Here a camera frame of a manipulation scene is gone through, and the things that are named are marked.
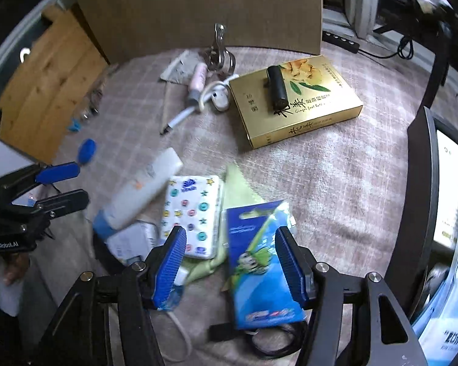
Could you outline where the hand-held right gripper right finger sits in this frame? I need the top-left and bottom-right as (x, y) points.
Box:
(275, 226), (430, 366)

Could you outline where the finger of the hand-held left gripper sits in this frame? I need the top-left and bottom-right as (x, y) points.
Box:
(34, 162), (82, 184)
(32, 190), (89, 220)

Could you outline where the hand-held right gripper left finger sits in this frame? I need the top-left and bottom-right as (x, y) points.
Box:
(34, 226), (187, 366)

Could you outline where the blue cartoon packet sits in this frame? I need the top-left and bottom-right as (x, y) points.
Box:
(226, 200), (308, 329)

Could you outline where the white bottle blue cap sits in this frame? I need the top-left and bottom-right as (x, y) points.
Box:
(93, 147), (183, 238)

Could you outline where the black container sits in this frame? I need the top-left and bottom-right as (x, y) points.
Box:
(383, 107), (458, 366)

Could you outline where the blue face mask pack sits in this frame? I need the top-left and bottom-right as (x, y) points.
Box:
(412, 259), (458, 366)

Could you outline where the person's left forearm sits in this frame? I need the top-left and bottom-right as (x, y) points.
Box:
(0, 278), (24, 317)

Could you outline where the person's left hand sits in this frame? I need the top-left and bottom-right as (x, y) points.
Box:
(0, 253), (31, 286)

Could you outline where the small blue plastic object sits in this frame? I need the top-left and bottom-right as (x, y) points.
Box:
(78, 138), (97, 164)

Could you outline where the white grey packet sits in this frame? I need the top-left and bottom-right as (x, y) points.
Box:
(107, 221), (159, 265)

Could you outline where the printed tissue pack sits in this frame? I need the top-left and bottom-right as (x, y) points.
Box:
(159, 175), (224, 259)

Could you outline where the pine plank board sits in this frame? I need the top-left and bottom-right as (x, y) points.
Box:
(0, 5), (109, 163)

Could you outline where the green cloth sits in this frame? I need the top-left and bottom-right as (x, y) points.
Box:
(176, 164), (268, 285)

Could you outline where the white pen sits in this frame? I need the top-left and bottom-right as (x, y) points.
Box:
(159, 105), (199, 136)

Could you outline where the gold box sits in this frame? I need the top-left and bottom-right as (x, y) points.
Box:
(228, 55), (364, 150)

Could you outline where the white sachet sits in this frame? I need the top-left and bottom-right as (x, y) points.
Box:
(160, 50), (203, 84)

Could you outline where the pink tube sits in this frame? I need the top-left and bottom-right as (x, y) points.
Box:
(188, 62), (209, 106)

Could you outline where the white flat box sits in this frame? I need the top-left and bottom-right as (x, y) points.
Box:
(433, 130), (458, 252)

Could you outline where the black cylinder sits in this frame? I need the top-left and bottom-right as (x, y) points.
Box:
(266, 66), (291, 110)

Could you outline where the large brown wooden board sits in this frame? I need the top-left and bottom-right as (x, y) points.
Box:
(74, 0), (323, 64)

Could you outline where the black power strip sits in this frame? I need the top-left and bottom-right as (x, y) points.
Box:
(322, 30), (361, 52)

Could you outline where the thin white cable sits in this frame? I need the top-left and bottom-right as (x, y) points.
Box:
(168, 310), (193, 363)

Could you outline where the black coiled cable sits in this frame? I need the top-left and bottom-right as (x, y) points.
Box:
(209, 320), (310, 360)

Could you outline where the white earphone cable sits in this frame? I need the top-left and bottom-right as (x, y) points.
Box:
(199, 80), (231, 113)

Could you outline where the black power cable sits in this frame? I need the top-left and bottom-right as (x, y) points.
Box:
(357, 34), (413, 60)

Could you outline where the white window frame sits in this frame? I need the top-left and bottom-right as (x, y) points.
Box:
(322, 0), (380, 39)

